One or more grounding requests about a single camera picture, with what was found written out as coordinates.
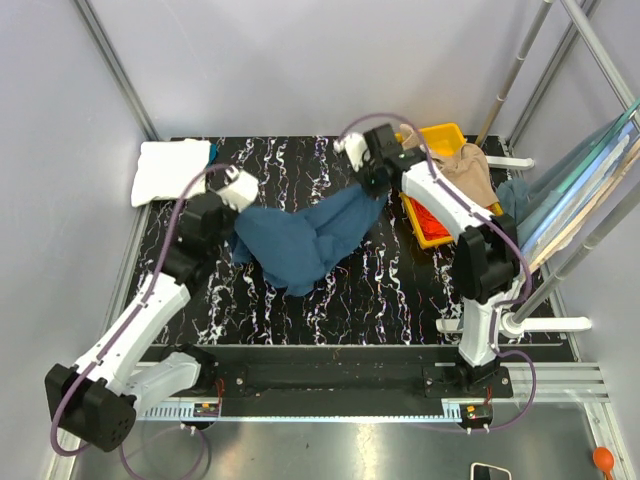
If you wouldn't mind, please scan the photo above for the orange spoon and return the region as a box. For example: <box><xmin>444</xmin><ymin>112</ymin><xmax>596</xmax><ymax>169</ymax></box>
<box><xmin>592</xmin><ymin>446</ymin><xmax>615</xmax><ymax>480</ymax></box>

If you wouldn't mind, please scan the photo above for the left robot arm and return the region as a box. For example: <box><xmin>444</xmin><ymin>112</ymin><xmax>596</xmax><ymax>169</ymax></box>
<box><xmin>44</xmin><ymin>187</ymin><xmax>257</xmax><ymax>457</ymax></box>

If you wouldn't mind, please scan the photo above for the orange t-shirt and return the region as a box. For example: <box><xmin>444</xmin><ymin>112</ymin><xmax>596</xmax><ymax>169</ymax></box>
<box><xmin>410</xmin><ymin>198</ymin><xmax>449</xmax><ymax>241</ymax></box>

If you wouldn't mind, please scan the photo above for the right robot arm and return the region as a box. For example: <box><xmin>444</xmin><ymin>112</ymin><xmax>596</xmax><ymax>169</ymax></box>
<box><xmin>334</xmin><ymin>124</ymin><xmax>528</xmax><ymax>397</ymax></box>

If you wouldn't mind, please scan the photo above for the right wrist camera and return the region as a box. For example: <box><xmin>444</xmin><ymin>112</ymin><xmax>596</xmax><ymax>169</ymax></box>
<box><xmin>334</xmin><ymin>132</ymin><xmax>370</xmax><ymax>172</ymax></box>

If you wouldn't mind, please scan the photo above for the beige t-shirt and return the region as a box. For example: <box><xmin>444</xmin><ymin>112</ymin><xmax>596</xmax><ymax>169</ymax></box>
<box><xmin>420</xmin><ymin>123</ymin><xmax>499</xmax><ymax>209</ymax></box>

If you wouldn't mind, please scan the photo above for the folded white t-shirt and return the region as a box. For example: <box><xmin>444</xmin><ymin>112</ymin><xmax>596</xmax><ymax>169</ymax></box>
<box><xmin>130</xmin><ymin>139</ymin><xmax>211</xmax><ymax>207</ymax></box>

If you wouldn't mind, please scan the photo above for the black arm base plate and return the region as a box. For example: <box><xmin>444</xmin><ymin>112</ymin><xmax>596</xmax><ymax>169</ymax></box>
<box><xmin>206</xmin><ymin>346</ymin><xmax>513</xmax><ymax>421</ymax></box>

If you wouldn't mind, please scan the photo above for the purple cable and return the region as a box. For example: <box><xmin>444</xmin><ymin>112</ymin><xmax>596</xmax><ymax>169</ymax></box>
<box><xmin>49</xmin><ymin>163</ymin><xmax>241</xmax><ymax>480</ymax></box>
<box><xmin>337</xmin><ymin>113</ymin><xmax>538</xmax><ymax>435</ymax></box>

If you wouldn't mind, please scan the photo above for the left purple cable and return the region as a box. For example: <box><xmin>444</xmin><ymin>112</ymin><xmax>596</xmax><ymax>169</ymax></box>
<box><xmin>49</xmin><ymin>163</ymin><xmax>241</xmax><ymax>480</ymax></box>

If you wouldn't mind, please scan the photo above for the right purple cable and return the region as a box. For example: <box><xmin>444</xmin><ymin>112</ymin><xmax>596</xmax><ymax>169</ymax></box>
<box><xmin>337</xmin><ymin>113</ymin><xmax>538</xmax><ymax>435</ymax></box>

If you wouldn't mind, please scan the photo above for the yellow plastic bin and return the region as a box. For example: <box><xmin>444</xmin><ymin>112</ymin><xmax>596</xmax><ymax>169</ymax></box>
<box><xmin>400</xmin><ymin>123</ymin><xmax>503</xmax><ymax>250</ymax></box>

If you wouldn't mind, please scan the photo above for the folded teal t-shirt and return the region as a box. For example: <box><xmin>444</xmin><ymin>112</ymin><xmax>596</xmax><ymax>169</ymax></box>
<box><xmin>208</xmin><ymin>143</ymin><xmax>218</xmax><ymax>165</ymax></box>

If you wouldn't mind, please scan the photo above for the blue t-shirt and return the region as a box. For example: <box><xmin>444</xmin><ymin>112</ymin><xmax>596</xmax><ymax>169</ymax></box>
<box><xmin>229</xmin><ymin>184</ymin><xmax>388</xmax><ymax>297</ymax></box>

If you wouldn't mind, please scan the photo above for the smartphone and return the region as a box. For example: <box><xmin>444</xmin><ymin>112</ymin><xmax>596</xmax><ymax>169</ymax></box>
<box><xmin>470</xmin><ymin>462</ymin><xmax>512</xmax><ymax>480</ymax></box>

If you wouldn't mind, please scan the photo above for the aluminium frame rail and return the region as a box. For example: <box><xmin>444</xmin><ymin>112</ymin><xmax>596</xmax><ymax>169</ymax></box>
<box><xmin>44</xmin><ymin>359</ymin><xmax>612</xmax><ymax>421</ymax></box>

